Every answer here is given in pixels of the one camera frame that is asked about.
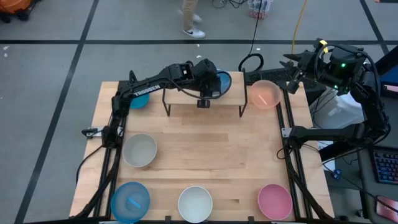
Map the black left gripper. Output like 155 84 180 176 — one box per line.
192 58 222 100

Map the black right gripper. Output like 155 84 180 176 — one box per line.
279 49 320 83

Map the dark blue bowl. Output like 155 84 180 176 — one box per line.
216 68 233 96

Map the teal bowl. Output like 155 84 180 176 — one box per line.
129 92 151 110

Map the light grey bowl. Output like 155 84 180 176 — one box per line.
122 133 158 169

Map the white speckled bowl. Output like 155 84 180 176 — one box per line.
177 185 214 224

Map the pink bowl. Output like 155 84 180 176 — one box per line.
257 184 294 221

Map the translucent blue bowl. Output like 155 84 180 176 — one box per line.
110 181 151 224

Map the wooden shelf with black legs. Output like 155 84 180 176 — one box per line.
160 71 249 118

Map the black keyboard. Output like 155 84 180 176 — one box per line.
248 70 315 91

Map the translucent orange bowl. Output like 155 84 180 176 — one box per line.
249 79 282 110

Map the clear plastic basket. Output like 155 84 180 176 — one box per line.
248 0 274 20

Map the white plastic bag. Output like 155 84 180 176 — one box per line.
310 88 365 129

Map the keyboard with blue lit keys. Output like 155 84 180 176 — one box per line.
371 148 398 185

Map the dark grey desk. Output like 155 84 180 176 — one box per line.
356 146 398 224

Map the pink phone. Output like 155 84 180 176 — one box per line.
375 195 398 223

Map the orange bag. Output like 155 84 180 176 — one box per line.
0 0 34 15

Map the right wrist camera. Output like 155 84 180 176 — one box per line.
285 79 302 95

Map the yellow cable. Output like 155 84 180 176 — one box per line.
290 0 308 55

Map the black cable with loop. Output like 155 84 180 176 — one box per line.
238 0 265 73

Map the black power cable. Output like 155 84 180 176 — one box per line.
75 144 105 186

